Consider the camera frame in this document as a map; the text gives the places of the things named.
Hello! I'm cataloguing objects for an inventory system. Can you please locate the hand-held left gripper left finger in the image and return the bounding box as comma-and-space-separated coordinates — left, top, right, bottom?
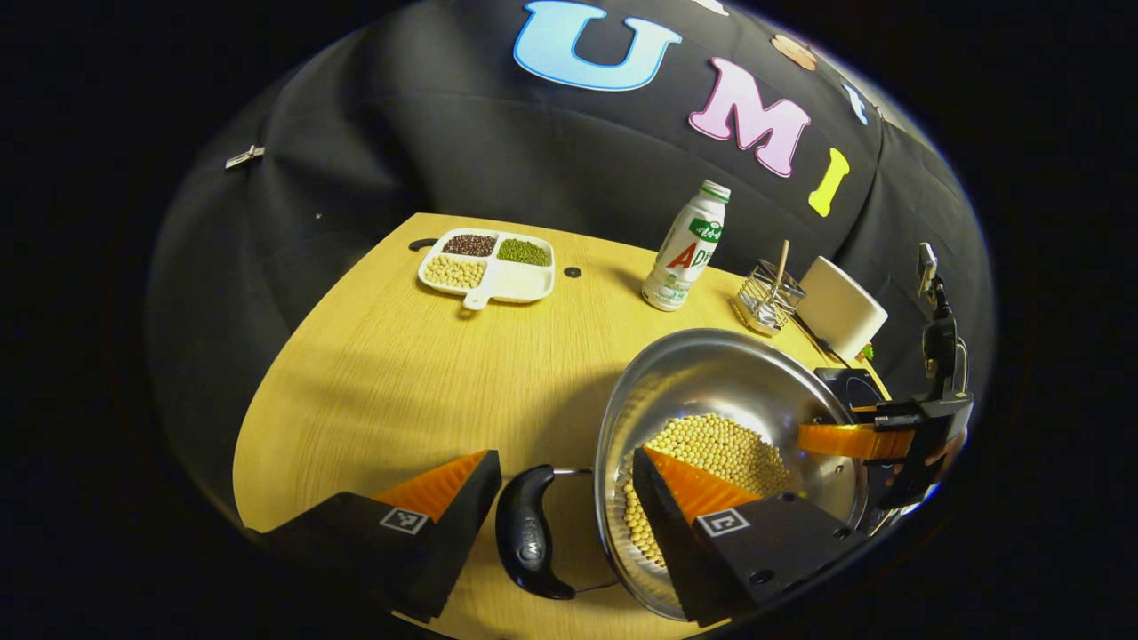
258, 449, 504, 623

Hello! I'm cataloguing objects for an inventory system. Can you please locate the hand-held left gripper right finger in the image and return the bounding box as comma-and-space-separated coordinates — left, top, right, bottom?
629, 446, 869, 628

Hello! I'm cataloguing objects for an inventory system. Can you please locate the black induction cooktop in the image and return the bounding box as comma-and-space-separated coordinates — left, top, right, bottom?
813, 367, 886, 414

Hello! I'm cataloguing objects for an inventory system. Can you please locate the stainless steel pot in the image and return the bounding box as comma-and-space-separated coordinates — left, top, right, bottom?
495, 328, 870, 621

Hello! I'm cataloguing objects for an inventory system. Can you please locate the pile of soybeans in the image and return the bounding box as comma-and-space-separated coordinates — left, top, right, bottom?
622, 412, 792, 570

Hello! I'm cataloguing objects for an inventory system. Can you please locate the white toaster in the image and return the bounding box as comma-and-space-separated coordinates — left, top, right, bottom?
794, 256, 889, 361

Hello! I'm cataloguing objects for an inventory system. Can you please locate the white drink bottle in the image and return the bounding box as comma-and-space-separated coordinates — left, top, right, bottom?
641, 180, 732, 312

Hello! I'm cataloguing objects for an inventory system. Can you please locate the white divided bean dish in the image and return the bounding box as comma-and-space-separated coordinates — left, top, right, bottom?
417, 228, 557, 311

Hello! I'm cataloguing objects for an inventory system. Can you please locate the black backdrop cloth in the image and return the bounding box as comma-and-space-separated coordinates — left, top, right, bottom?
147, 0, 997, 534

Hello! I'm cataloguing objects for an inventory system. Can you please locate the metal wire holder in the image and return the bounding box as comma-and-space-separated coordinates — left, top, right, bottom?
736, 260, 807, 336

